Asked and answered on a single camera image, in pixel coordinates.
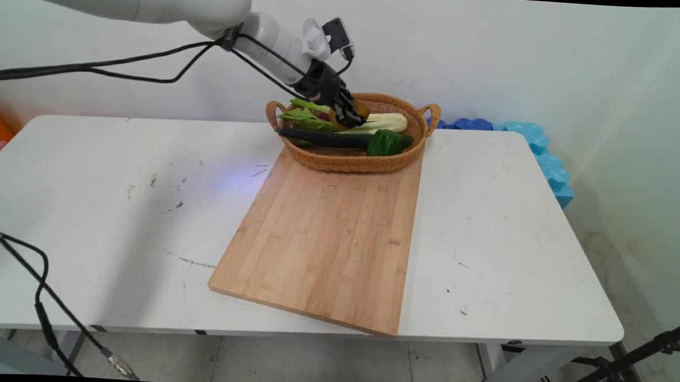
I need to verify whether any orange box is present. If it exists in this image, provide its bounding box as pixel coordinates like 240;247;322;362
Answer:
0;112;15;158

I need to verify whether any green bok choy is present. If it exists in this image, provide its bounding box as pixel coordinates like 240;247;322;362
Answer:
277;97;409;139

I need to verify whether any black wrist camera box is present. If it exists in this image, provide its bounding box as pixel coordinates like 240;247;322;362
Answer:
321;16;357;61

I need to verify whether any grey table leg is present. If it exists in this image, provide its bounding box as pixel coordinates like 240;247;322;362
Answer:
0;328;85;379

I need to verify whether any wooden cutting board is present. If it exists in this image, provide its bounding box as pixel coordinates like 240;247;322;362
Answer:
205;142;425;339

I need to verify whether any black tripod stand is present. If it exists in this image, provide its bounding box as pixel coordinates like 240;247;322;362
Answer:
540;317;680;382

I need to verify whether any green bell pepper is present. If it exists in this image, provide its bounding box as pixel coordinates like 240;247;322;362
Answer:
366;128;416;159

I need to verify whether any light blue foam piece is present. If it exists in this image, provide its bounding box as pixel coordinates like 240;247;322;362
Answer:
499;120;578;211

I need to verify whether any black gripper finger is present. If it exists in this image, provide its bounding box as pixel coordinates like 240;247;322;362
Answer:
337;91;371;124
329;102;365;130

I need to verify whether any dark long cucumber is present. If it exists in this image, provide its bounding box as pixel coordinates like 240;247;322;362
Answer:
275;127;376;151

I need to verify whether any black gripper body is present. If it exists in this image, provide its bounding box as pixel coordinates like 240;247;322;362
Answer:
291;59;349;107

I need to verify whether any dark blue foam piece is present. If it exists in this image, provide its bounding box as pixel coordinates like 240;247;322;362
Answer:
425;115;495;132

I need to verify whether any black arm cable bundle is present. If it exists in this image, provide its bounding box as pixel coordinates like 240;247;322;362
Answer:
0;18;356;103

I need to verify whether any orange brown potato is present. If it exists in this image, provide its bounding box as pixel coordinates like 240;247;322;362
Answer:
327;98;372;131

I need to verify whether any white table leg frame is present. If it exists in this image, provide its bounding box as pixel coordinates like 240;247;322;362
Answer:
474;339;601;382

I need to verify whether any black cable with metal plug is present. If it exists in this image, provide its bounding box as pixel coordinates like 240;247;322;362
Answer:
0;224;147;381

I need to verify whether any woven wicker basket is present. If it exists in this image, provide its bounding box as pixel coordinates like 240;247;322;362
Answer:
263;88;443;177

